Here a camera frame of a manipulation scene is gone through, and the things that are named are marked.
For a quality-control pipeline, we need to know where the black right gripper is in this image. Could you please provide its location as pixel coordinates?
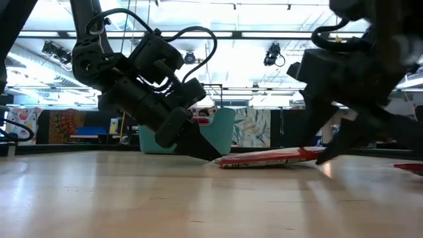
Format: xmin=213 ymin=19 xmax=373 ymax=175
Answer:
xmin=286 ymin=48 xmax=423 ymax=166

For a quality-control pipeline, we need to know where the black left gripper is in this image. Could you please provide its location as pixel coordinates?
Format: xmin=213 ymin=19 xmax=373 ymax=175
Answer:
xmin=98 ymin=59 xmax=223 ymax=163

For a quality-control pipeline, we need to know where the teal plastic basket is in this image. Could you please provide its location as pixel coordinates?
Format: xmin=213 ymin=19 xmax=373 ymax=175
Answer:
xmin=137 ymin=107 xmax=237 ymax=155

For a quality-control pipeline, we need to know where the floral patterned cloth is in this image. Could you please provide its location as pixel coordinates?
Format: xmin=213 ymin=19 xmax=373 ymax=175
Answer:
xmin=190 ymin=105 xmax=218 ymax=117

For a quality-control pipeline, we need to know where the black cabinet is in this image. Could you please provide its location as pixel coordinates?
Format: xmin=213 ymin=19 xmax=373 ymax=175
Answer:
xmin=270 ymin=108 xmax=315 ymax=149

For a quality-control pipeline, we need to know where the leaf print partition panel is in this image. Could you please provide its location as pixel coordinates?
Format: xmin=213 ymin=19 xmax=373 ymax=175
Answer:
xmin=233 ymin=108 xmax=272 ymax=148

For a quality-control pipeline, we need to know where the blue box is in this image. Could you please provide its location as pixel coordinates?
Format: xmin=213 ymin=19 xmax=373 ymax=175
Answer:
xmin=76 ymin=126 xmax=109 ymax=137

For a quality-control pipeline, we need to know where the black bar with strip lights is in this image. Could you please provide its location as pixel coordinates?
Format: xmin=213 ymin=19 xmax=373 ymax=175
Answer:
xmin=18 ymin=30 xmax=364 ymax=39

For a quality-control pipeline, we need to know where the brown orange patterned panel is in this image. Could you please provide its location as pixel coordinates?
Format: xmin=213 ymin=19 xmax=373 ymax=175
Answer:
xmin=36 ymin=108 xmax=100 ymax=145

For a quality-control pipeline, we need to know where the colourful floral panel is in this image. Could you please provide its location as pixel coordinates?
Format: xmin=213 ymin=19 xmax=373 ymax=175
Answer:
xmin=5 ymin=107 xmax=43 ymax=145

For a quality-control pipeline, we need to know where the black tube frame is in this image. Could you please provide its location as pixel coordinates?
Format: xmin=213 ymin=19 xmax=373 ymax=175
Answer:
xmin=201 ymin=82 xmax=223 ymax=108

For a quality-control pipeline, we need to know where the thin black ceiling rail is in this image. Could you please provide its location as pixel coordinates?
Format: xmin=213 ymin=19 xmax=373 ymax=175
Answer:
xmin=6 ymin=85 xmax=310 ymax=93

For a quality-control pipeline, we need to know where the black round overhead camera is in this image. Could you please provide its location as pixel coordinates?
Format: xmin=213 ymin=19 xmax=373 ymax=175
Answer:
xmin=183 ymin=50 xmax=198 ymax=65

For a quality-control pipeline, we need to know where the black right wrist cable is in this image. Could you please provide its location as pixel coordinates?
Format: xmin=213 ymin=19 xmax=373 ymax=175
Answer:
xmin=310 ymin=18 xmax=373 ymax=53

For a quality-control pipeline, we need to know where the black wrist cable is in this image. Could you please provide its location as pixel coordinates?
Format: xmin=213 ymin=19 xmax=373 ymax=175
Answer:
xmin=310 ymin=18 xmax=373 ymax=53
xmin=164 ymin=25 xmax=219 ymax=84

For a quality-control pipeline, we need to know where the black camera with cable loop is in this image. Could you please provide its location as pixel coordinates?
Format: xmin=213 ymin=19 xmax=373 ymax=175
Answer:
xmin=262 ymin=42 xmax=286 ymax=68

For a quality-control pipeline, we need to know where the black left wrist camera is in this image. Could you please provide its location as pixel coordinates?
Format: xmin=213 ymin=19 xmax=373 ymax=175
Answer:
xmin=128 ymin=28 xmax=185 ymax=85

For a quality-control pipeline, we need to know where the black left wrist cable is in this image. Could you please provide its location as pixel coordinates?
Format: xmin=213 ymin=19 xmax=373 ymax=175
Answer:
xmin=164 ymin=25 xmax=219 ymax=84

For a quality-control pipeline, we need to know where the black aluminium table frame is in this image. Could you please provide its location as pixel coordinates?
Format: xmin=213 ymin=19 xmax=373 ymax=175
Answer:
xmin=0 ymin=143 xmax=423 ymax=161

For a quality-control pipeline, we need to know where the black looped cable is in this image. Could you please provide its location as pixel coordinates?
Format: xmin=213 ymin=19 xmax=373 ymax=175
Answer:
xmin=0 ymin=117 xmax=36 ymax=143

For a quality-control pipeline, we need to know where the black clamped camera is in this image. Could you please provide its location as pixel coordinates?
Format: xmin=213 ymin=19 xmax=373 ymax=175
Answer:
xmin=41 ymin=40 xmax=73 ymax=66

